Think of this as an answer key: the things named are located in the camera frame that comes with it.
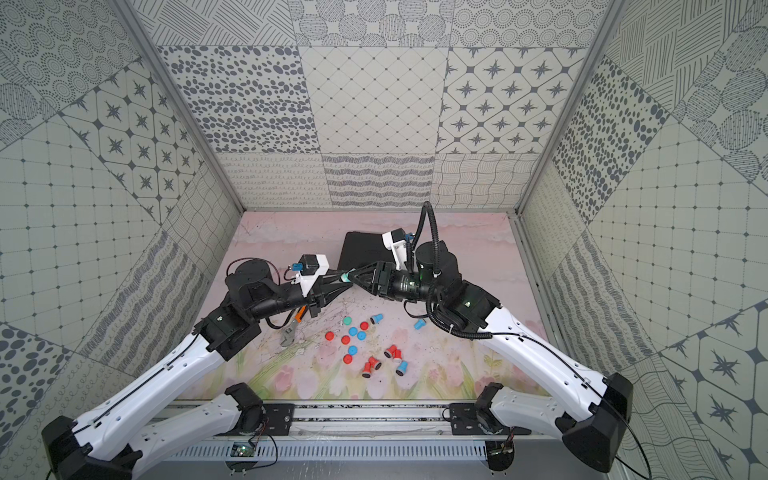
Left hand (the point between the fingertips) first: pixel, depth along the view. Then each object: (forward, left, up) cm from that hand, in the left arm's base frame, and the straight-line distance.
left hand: (352, 281), depth 62 cm
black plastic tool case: (+32, +4, -29) cm, 43 cm away
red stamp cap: (+5, +1, -33) cm, 34 cm away
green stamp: (+1, +2, 0) cm, 2 cm away
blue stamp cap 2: (+2, +2, -33) cm, 33 cm away
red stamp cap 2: (+1, +6, -34) cm, 34 cm away
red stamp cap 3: (-5, +5, -33) cm, 34 cm away
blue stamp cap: (+3, +5, -34) cm, 34 cm away
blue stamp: (-8, -11, -33) cm, 35 cm away
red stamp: (-3, -9, -32) cm, 33 cm away
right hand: (0, 0, 0) cm, 0 cm away
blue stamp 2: (+6, -16, -33) cm, 37 cm away
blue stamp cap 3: (-3, +4, -33) cm, 34 cm away
